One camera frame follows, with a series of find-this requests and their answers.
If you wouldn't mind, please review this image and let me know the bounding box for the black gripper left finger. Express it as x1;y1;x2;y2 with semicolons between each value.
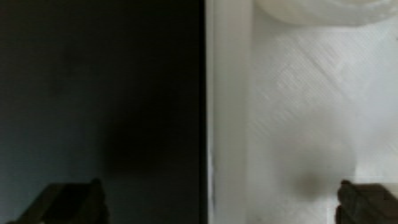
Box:
12;179;109;224

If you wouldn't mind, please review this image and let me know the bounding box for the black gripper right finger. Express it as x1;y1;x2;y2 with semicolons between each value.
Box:
335;180;398;224

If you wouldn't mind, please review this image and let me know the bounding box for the white square tabletop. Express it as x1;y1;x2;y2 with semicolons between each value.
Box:
204;0;398;224

